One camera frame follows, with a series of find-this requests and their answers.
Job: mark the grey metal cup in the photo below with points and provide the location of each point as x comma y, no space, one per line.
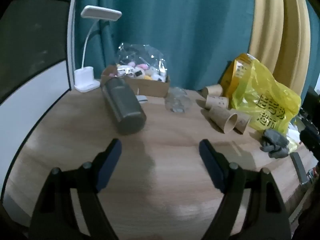
123,105

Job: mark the yellow plastic bag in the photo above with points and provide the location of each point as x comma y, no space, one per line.
260,92

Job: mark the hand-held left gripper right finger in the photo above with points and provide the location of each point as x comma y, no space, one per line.
211,160

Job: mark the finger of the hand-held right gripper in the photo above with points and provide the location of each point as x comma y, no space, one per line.
311,137

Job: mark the white desk lamp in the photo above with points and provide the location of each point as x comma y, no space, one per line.
85,78

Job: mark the yellow curtain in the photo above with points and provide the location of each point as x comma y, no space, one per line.
277,30

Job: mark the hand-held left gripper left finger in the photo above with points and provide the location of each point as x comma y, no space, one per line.
110,160

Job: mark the grey cloth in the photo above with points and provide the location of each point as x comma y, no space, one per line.
274,142

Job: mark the clear bag of plush toys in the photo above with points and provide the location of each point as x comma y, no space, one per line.
140,62

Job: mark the grey metal bar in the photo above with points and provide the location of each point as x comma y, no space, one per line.
298,167

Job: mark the cardboard tube upper left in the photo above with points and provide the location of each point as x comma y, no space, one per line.
213,90

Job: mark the cardboard tube with print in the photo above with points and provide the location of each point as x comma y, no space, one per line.
217,102

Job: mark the cardboard box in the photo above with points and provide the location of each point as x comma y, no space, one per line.
152,88

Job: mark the crumpled clear plastic wrap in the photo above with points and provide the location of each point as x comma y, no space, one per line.
177,101

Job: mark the large cardboard tube front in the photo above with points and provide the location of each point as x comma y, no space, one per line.
222,118

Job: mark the teal curtain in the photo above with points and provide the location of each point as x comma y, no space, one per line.
175,30

